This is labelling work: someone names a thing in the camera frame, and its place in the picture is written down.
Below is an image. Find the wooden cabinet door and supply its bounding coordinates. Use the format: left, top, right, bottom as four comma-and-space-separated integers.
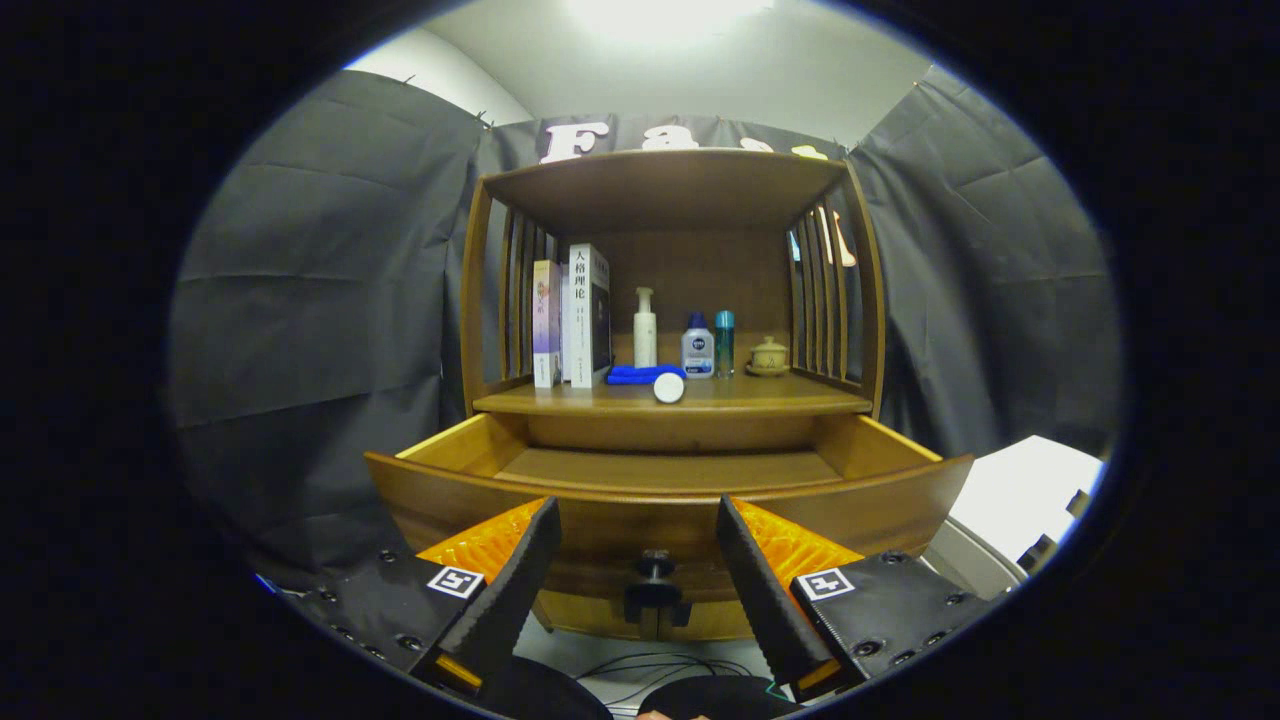
535, 592, 656, 641
660, 600, 756, 641

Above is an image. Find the white flat board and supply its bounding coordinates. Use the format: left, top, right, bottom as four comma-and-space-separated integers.
945, 435, 1106, 576

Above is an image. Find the purple book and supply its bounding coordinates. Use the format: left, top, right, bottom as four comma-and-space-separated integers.
532, 259, 563, 389

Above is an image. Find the white bottle with blue cap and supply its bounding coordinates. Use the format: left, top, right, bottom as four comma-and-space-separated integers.
681, 312, 716, 380

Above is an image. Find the wooden countertop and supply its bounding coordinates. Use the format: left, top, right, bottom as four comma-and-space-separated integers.
472, 365, 874, 417

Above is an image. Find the beige lidded teacup with saucer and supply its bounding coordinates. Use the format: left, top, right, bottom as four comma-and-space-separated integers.
745, 335, 791, 378

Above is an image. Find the white pump bottle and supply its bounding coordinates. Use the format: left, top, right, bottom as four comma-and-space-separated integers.
633, 287, 659, 369

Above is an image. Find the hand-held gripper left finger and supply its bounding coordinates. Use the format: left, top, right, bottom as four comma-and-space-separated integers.
290, 496, 563, 696

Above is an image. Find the person's dark shoe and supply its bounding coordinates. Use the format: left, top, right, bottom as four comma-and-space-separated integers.
638, 675, 801, 720
480, 655, 613, 720

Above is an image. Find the brown wooden cabinet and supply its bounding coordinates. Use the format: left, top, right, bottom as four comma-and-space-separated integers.
460, 148, 889, 641

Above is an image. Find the white book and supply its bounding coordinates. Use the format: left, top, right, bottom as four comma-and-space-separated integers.
568, 243, 613, 389

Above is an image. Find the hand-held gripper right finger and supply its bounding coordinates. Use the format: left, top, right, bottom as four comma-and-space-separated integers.
715, 494, 1006, 701

